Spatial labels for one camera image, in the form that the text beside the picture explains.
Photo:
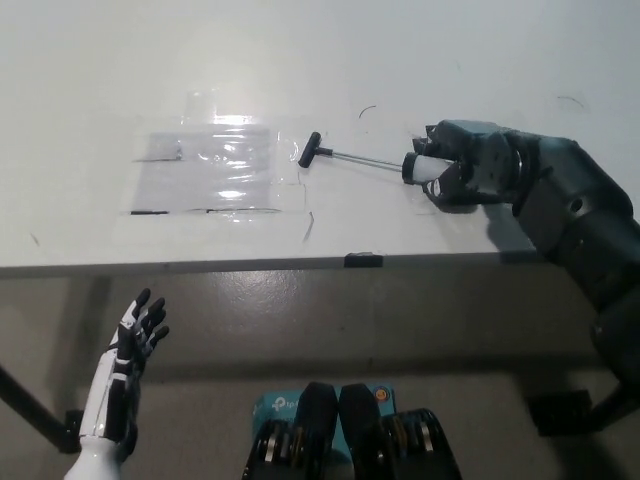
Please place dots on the black diagonal table leg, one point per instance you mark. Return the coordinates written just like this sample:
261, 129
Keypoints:
30, 405
617, 405

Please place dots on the clear plastic film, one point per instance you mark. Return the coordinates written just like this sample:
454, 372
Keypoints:
292, 150

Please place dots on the small white air pump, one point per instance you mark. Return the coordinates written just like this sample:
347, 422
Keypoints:
425, 167

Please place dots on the black and white right hand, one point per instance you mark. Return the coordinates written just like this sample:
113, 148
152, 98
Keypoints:
480, 150

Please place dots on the clear plastic sheet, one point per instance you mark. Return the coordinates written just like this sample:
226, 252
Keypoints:
200, 175

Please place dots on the teal cardboard box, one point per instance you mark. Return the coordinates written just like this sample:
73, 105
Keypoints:
277, 402

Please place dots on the small black edge clip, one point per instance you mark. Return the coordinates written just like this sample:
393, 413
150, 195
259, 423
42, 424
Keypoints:
364, 260

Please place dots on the white and black left hand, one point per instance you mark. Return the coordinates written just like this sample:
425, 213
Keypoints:
112, 390

